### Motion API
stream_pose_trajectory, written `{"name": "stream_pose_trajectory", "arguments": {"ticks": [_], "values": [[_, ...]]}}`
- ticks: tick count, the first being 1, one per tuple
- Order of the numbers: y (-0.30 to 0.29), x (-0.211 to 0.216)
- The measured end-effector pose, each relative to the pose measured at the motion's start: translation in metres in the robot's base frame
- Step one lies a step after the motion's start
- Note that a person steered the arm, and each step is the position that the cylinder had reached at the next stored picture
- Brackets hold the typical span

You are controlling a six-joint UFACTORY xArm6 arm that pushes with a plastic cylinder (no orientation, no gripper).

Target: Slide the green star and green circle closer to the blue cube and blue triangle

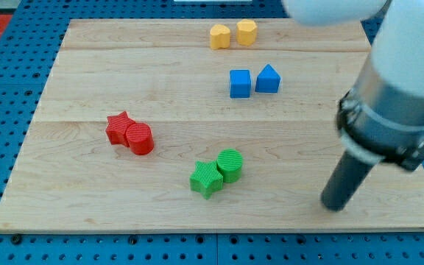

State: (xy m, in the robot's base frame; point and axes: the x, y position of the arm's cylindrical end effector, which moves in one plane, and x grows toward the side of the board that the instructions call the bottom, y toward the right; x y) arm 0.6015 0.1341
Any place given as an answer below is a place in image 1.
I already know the yellow hexagon block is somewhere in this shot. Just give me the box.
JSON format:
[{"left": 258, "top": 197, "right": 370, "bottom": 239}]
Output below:
[{"left": 236, "top": 19, "right": 258, "bottom": 46}]

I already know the green star block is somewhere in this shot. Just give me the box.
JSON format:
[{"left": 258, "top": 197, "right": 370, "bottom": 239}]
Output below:
[{"left": 189, "top": 161, "right": 223, "bottom": 199}]

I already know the yellow heart block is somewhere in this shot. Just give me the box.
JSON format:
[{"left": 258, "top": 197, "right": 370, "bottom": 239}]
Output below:
[{"left": 209, "top": 24, "right": 230, "bottom": 49}]

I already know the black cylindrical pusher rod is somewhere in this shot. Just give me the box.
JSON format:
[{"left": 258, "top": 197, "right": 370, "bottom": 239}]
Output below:
[{"left": 320, "top": 151, "right": 374, "bottom": 211}]

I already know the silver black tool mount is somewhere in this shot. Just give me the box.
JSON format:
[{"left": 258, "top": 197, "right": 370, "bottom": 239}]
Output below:
[{"left": 336, "top": 57, "right": 424, "bottom": 172}]

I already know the blue cube block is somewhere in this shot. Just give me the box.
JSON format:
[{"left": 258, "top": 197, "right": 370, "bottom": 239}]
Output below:
[{"left": 230, "top": 69, "right": 252, "bottom": 98}]

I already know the green cylinder block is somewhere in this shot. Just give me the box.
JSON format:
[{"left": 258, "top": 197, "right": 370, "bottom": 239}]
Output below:
[{"left": 216, "top": 149, "right": 243, "bottom": 183}]

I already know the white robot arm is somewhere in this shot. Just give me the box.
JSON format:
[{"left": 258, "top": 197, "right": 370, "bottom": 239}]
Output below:
[{"left": 284, "top": 0, "right": 424, "bottom": 211}]

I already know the wooden board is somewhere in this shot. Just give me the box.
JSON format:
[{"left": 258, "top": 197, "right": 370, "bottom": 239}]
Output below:
[{"left": 0, "top": 18, "right": 424, "bottom": 234}]

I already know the red star block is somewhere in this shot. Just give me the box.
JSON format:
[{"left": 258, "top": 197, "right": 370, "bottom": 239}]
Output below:
[{"left": 105, "top": 111, "right": 135, "bottom": 147}]

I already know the blue triangle block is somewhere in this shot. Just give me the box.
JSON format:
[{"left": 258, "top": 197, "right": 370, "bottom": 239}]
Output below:
[{"left": 255, "top": 64, "right": 281, "bottom": 93}]

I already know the red cylinder block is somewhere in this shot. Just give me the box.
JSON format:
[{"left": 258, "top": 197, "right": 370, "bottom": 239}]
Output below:
[{"left": 126, "top": 123, "right": 154, "bottom": 155}]

